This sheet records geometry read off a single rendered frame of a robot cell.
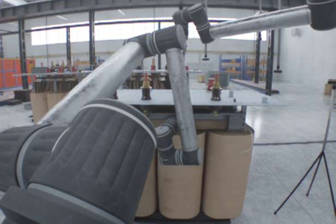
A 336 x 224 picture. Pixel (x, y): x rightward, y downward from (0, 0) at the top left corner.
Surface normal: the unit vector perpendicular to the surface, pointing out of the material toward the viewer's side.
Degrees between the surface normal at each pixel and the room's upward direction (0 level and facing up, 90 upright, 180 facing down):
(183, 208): 90
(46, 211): 34
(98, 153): 39
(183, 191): 90
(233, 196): 90
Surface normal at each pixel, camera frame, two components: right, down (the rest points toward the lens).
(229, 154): -0.06, 0.18
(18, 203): -0.18, -0.77
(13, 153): -0.38, -0.47
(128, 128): 0.57, -0.53
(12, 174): -0.37, -0.07
